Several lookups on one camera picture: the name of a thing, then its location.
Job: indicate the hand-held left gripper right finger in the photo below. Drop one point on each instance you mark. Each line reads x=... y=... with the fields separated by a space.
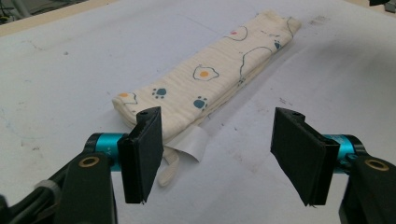
x=302 y=155

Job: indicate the black frame stand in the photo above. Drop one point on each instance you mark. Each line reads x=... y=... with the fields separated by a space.
x=378 y=2

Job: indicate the cream printed cloth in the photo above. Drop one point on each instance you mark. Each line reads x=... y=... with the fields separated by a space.
x=193 y=90

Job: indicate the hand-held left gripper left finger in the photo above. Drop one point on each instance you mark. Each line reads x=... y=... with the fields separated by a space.
x=143 y=155

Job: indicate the white foam mat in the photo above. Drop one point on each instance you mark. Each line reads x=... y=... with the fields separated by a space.
x=280 y=77

